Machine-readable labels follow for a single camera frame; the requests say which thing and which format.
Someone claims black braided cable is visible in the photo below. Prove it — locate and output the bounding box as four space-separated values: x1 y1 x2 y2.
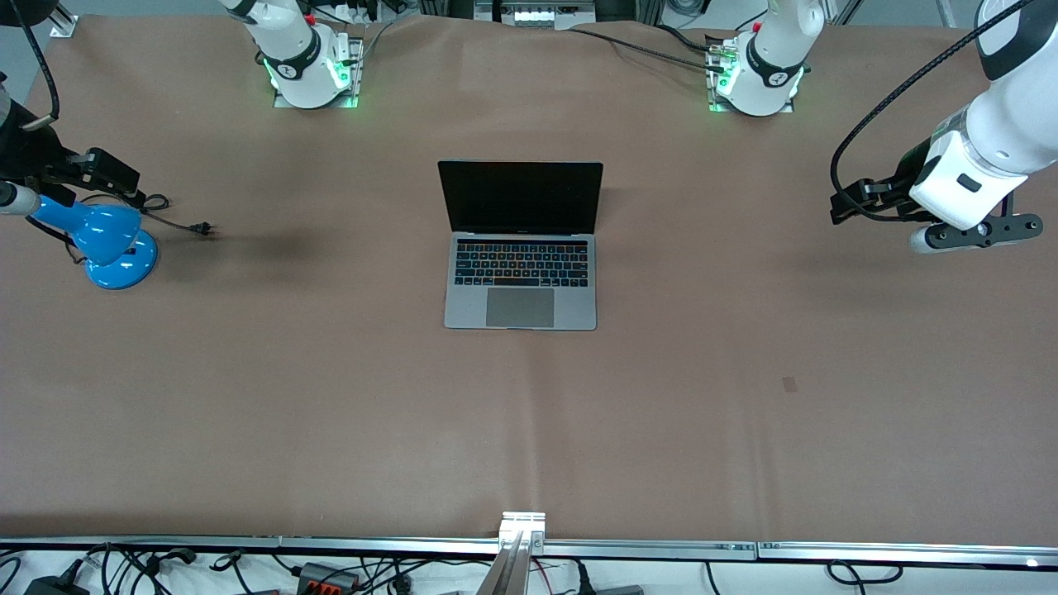
569 25 727 74

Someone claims aluminium profile strut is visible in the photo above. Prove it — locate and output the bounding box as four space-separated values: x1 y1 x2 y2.
475 511 547 595

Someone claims black power adapter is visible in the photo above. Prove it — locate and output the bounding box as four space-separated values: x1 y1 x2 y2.
23 574 92 595

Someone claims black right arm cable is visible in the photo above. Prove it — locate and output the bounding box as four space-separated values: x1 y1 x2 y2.
7 0 63 131

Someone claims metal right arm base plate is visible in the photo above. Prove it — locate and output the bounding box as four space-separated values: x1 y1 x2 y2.
273 33 365 111

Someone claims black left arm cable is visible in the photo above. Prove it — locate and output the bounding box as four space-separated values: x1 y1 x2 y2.
829 0 1039 224

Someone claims grey laptop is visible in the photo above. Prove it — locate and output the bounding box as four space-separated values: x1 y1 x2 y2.
437 160 605 332

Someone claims aluminium table edge rail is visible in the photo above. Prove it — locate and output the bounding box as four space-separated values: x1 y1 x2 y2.
0 535 1058 571

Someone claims brown table cover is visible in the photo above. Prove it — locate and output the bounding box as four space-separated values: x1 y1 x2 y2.
0 12 1058 548

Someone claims black left camera mount bracket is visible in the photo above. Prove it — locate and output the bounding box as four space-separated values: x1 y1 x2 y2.
925 213 1045 250

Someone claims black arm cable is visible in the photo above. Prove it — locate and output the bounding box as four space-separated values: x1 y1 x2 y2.
7 0 63 131
829 0 1039 224

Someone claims grey connector with orange clips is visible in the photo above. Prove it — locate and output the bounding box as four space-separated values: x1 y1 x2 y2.
296 561 361 593

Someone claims black lamp cable with plug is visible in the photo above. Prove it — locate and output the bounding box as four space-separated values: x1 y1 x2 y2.
25 193 218 266

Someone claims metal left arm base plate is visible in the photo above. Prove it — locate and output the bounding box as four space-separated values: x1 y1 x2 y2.
705 33 797 115

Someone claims grey control box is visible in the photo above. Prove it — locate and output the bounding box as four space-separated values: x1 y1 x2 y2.
474 0 598 27

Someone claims blue desk lamp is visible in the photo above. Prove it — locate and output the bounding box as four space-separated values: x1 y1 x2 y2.
29 195 160 291

